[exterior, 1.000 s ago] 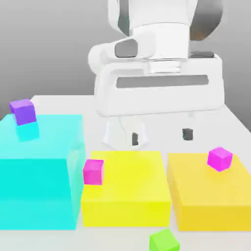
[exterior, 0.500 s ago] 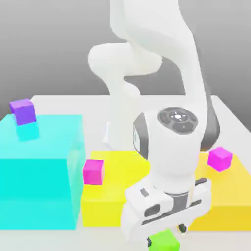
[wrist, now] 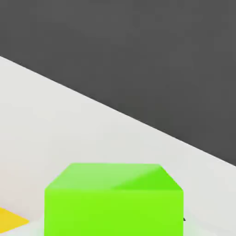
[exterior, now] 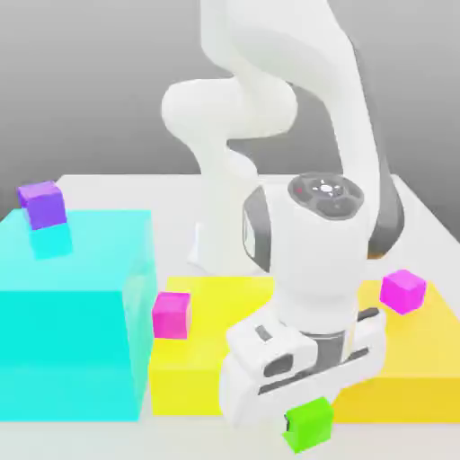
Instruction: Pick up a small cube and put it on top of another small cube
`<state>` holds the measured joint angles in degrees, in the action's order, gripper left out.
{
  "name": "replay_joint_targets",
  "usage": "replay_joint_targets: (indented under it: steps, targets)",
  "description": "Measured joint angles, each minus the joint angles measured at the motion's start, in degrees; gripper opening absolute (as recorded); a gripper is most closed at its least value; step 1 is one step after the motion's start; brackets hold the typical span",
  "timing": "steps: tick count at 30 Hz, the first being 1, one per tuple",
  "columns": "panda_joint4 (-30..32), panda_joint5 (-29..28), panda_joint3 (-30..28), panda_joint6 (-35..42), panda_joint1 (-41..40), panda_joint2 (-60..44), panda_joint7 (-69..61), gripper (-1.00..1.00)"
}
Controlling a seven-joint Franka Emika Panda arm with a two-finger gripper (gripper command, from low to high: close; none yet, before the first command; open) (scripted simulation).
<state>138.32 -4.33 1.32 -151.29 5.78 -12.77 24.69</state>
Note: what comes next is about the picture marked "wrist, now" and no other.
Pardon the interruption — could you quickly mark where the small green cube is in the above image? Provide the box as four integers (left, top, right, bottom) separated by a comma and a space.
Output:
44, 162, 184, 236

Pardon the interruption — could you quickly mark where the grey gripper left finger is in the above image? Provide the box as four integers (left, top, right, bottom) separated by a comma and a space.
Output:
0, 217, 45, 236

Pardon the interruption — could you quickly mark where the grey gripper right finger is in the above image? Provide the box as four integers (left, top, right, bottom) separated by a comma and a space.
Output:
183, 217, 236, 236

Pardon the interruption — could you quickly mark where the small yellow cube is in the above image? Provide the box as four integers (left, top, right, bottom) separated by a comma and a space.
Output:
0, 207, 30, 235

